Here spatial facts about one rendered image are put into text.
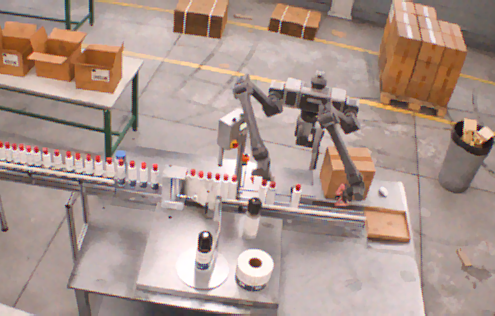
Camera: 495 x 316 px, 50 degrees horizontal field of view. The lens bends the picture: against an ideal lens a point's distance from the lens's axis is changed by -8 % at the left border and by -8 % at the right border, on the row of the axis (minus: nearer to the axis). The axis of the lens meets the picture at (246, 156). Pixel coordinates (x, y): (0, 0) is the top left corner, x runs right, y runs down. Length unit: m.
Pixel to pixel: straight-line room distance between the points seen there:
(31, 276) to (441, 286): 3.29
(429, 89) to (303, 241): 3.48
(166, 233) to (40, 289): 1.30
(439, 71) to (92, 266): 4.52
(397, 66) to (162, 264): 4.01
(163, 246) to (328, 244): 1.04
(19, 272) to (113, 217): 1.16
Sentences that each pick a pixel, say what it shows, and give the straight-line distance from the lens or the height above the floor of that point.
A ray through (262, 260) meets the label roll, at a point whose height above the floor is 1.02.
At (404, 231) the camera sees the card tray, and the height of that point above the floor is 0.83.
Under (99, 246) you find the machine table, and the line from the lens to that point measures 3.47.
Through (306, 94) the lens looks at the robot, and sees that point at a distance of 3.65.
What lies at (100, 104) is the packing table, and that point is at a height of 0.78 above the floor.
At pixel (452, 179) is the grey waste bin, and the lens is 5.69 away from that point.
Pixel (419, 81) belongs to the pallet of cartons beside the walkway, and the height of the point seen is 0.38.
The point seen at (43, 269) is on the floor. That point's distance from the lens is 4.47.
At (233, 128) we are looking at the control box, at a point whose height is 1.45.
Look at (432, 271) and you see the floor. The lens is 4.91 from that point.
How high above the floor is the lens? 3.45
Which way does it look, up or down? 39 degrees down
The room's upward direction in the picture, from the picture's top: 9 degrees clockwise
